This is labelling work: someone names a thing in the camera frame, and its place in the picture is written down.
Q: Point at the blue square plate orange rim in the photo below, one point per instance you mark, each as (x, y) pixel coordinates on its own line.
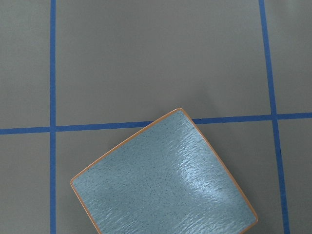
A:
(164, 179)

